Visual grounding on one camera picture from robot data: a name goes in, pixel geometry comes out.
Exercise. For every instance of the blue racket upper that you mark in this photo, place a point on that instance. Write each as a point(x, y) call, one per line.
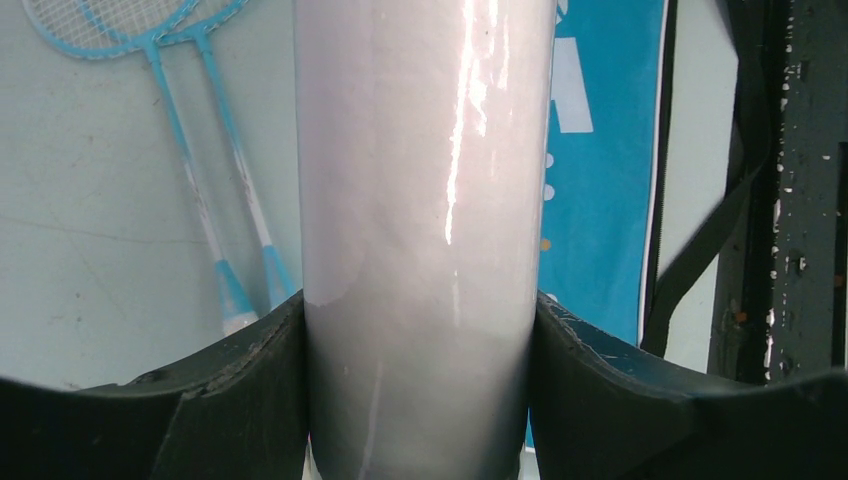
point(95, 30)

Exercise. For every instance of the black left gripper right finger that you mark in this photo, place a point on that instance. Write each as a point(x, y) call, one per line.
point(601, 408)

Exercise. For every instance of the blue racket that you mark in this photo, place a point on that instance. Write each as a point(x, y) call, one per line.
point(95, 30)
point(206, 17)

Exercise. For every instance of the blue racket lower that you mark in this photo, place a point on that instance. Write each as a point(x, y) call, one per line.
point(206, 17)

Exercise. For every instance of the white shuttlecock tube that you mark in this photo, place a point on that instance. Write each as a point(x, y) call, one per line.
point(422, 129)

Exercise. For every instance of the blue racket bag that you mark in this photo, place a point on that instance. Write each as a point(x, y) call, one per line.
point(602, 160)

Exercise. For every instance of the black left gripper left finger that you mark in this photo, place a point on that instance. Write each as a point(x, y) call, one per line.
point(237, 409)

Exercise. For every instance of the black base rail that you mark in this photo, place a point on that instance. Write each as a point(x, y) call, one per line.
point(782, 298)

